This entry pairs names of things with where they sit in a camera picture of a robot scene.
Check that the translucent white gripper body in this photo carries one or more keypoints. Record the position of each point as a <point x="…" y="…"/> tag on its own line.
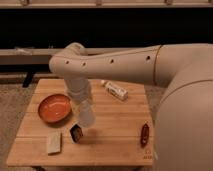
<point x="78" y="98"/>

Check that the dark red oval object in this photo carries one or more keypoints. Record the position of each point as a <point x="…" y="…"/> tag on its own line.
<point x="144" y="135"/>

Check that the orange bowl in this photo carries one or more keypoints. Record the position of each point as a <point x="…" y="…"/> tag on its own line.
<point x="54" y="108"/>

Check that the grey horizontal rail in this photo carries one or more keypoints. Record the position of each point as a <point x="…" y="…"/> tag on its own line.
<point x="28" y="56"/>

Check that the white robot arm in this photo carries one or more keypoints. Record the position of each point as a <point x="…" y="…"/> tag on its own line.
<point x="184" y="124"/>

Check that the small black box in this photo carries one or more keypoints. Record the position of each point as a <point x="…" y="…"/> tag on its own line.
<point x="76" y="133"/>

